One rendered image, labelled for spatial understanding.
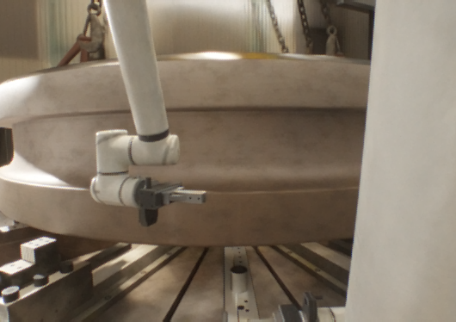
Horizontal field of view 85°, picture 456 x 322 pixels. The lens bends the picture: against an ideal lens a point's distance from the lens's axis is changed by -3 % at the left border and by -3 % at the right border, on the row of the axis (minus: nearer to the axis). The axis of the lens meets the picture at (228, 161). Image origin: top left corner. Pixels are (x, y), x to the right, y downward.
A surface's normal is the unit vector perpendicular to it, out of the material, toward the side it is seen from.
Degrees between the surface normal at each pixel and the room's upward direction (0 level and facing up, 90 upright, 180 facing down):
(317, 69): 90
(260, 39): 90
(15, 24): 90
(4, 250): 90
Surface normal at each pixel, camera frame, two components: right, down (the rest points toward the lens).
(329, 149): 0.25, 0.08
